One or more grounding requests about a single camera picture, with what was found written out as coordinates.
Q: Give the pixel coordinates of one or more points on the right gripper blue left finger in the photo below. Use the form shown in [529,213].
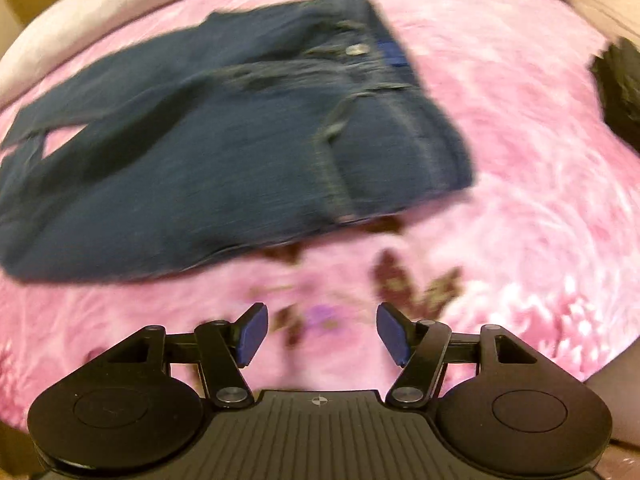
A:
[250,330]

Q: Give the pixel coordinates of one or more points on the blue denim jeans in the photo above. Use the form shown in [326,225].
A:
[252,129]

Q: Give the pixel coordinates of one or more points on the black garment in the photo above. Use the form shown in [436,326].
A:
[616,73]

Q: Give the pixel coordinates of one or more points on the pink rose blanket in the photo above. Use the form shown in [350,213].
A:
[545,243]

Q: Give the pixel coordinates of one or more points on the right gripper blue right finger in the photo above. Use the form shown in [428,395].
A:
[397,332]

